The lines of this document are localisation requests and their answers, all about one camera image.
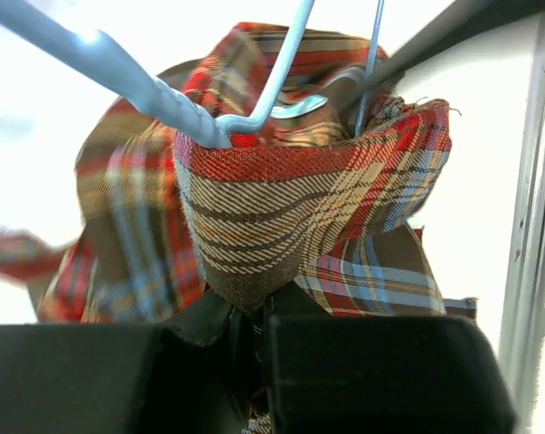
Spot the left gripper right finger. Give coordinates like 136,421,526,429
263,284,517,434

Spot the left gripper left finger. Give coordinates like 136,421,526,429
0,292,251,433

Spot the red plaid shirt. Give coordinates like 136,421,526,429
0,30,452,433

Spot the blue hanger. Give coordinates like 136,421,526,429
0,0,386,150

